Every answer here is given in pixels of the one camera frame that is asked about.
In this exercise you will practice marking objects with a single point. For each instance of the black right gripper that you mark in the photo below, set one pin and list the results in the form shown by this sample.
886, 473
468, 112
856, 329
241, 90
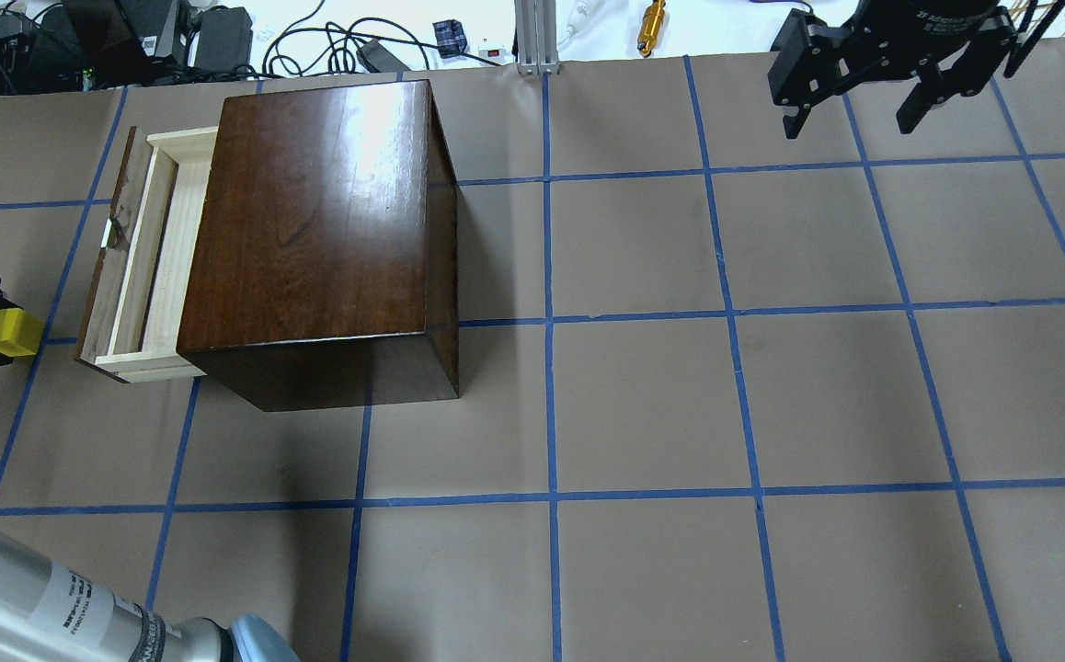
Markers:
942, 23

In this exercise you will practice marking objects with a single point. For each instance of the yellow block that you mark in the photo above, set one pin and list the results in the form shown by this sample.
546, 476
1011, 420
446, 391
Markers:
21, 333

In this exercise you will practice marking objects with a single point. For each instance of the light wood drawer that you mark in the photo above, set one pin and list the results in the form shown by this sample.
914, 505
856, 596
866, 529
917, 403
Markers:
137, 295

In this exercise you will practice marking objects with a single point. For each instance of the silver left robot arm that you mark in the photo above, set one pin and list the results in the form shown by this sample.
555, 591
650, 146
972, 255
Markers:
49, 612

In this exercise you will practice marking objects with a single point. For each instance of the dark wooden drawer cabinet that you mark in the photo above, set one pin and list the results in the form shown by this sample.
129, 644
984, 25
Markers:
325, 266

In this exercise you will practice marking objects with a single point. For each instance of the brass cylindrical tool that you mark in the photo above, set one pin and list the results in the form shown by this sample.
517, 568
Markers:
651, 27

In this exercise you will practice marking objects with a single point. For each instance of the black power adapter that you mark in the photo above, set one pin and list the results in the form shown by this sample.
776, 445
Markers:
224, 37

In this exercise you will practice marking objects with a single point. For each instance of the aluminium frame post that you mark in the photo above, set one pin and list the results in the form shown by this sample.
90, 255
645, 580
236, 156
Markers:
535, 37

